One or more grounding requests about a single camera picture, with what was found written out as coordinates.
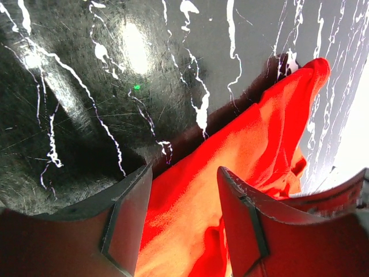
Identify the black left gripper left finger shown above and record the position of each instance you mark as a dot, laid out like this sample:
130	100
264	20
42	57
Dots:
99	236

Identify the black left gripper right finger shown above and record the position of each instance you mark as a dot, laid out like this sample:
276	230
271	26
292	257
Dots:
325	234

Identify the red t shirt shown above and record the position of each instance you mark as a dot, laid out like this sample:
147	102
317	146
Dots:
184	232

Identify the black marbled table mat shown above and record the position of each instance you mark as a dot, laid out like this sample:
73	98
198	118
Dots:
91	90

